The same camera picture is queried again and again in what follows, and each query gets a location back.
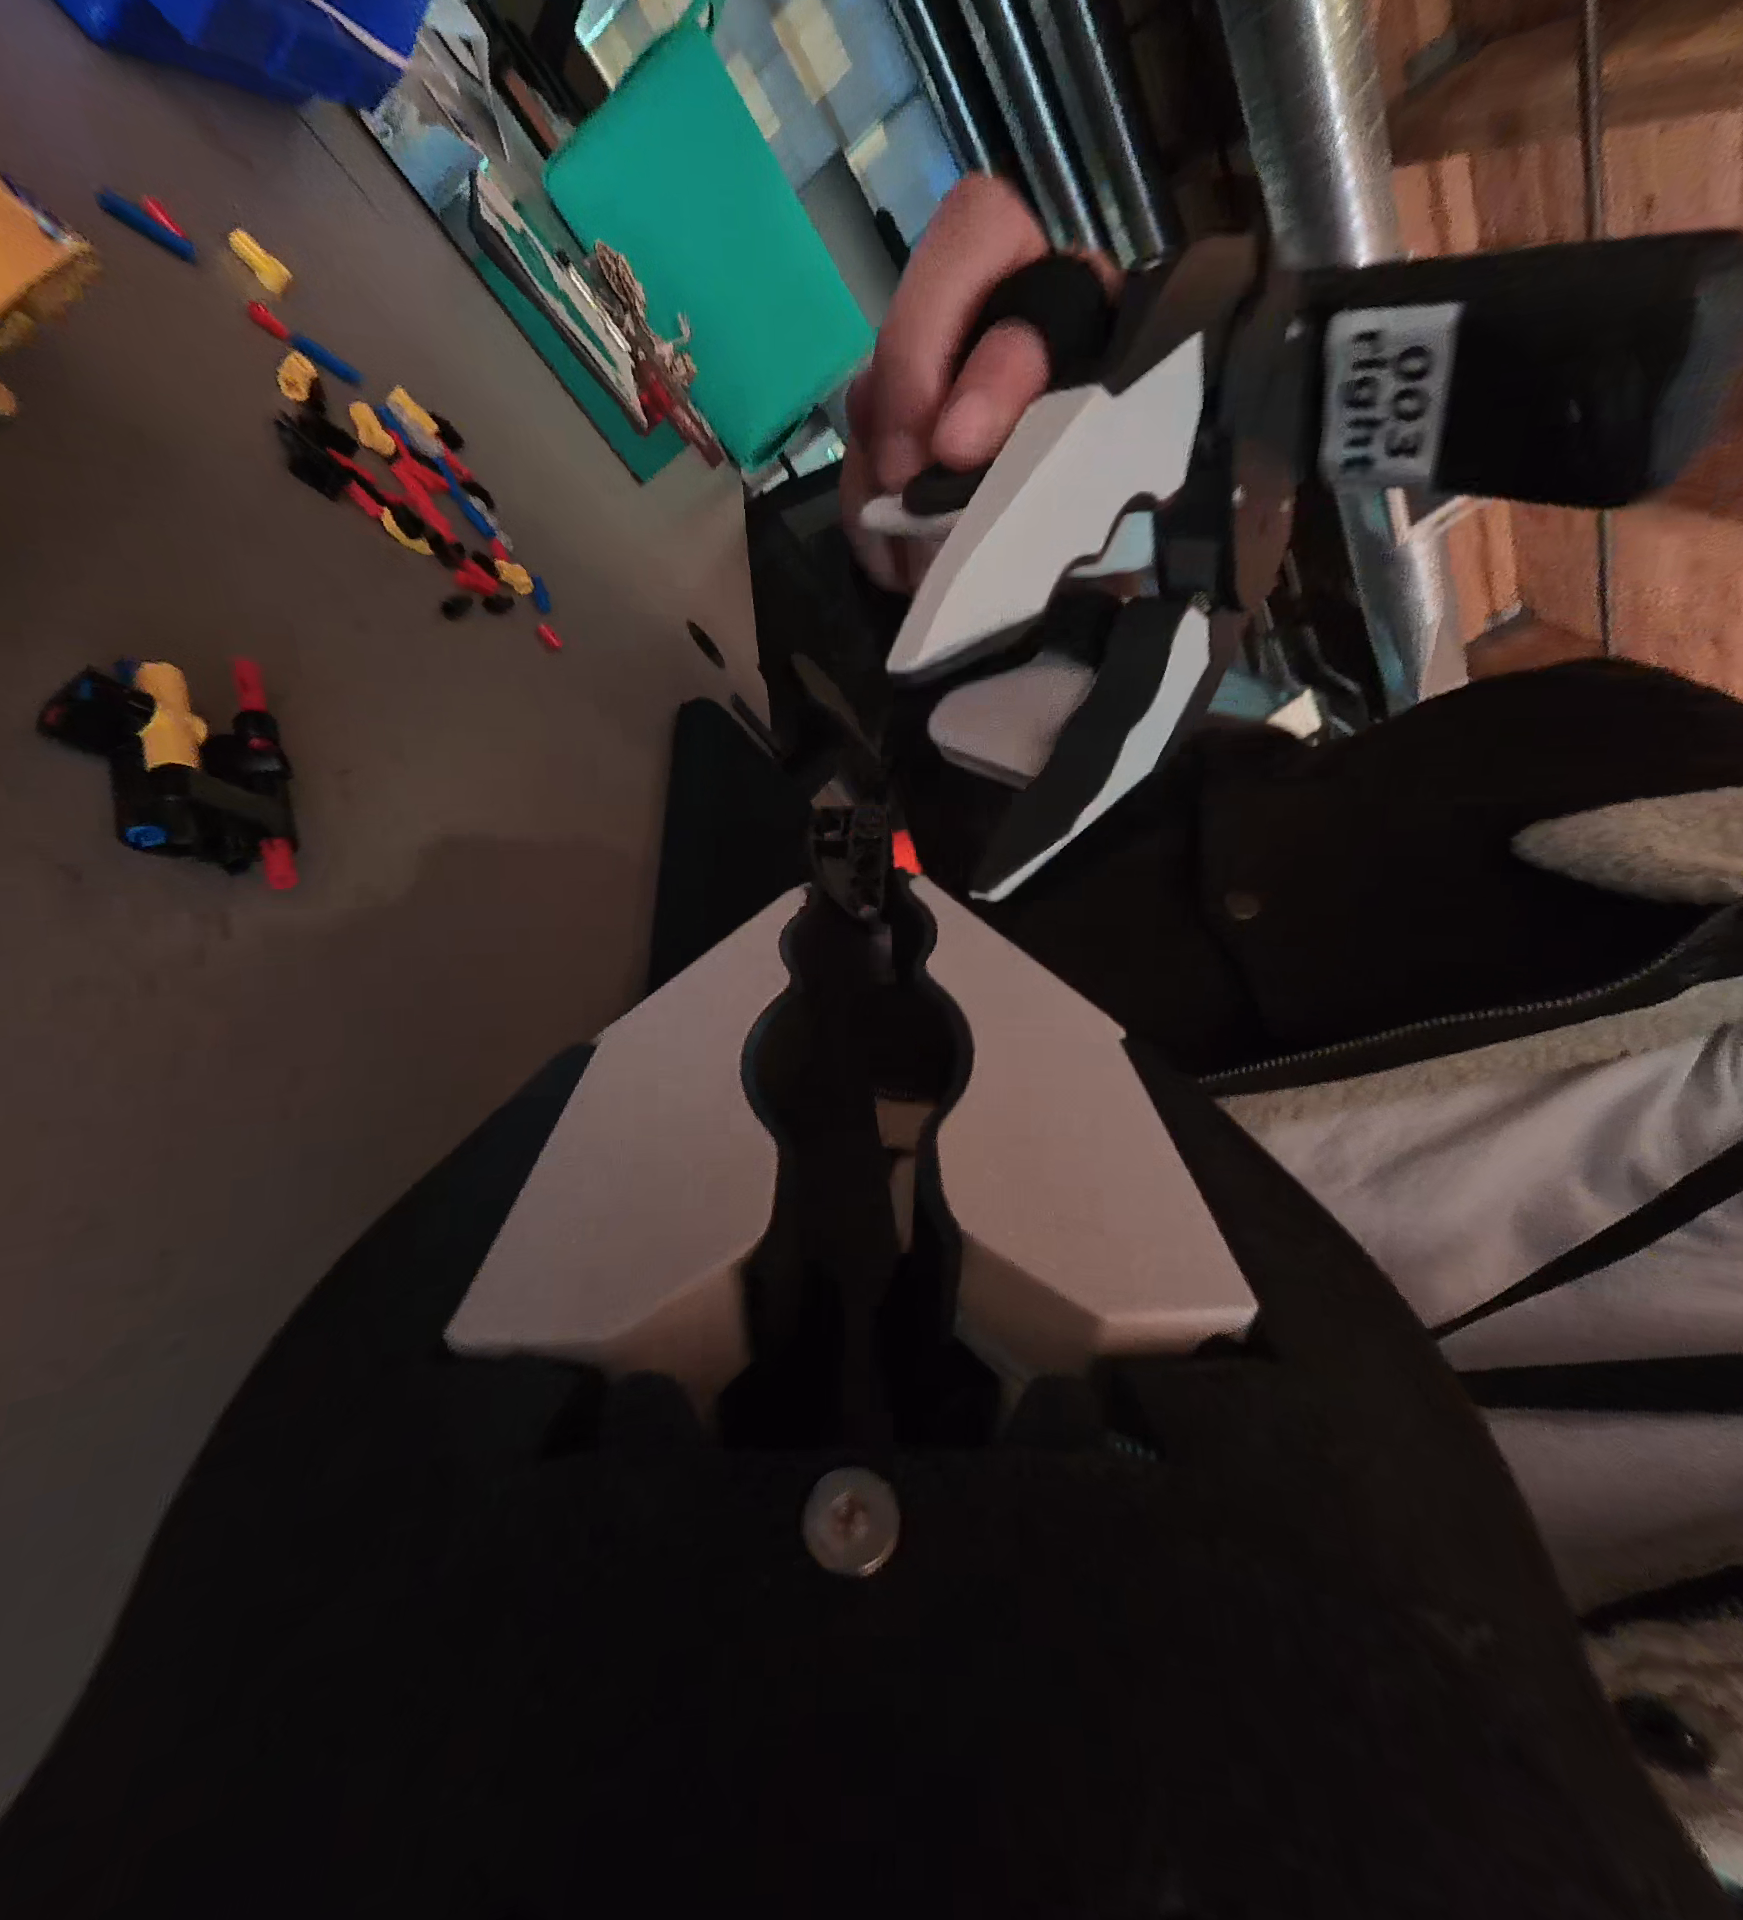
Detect brown toy model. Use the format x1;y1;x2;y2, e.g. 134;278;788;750
591;237;732;456

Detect teal storage box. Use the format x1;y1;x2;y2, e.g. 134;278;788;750
538;12;883;469

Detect yellow black toy connector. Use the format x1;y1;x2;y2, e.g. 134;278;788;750
35;656;235;872

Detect black toy connector piece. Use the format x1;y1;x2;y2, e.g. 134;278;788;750
807;802;910;941

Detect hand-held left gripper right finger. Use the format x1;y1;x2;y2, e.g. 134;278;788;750
907;874;1262;1385

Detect blue plastic bin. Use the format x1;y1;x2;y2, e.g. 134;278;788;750
50;0;433;113

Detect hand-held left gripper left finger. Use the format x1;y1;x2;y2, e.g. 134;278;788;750
443;882;832;1374

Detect person's right hand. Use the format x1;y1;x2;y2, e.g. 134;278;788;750
841;172;1124;595

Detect person's white shirt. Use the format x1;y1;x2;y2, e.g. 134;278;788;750
1229;985;1743;1616

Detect scattered colourful toy pieces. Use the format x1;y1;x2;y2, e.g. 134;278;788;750
95;186;569;656

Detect silver ventilation duct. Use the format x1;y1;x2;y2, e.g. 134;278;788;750
1212;0;1462;710

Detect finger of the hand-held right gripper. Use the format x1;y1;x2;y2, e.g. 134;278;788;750
885;330;1212;687
967;596;1219;905

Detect green plastic bin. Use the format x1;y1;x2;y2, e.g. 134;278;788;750
463;168;697;487

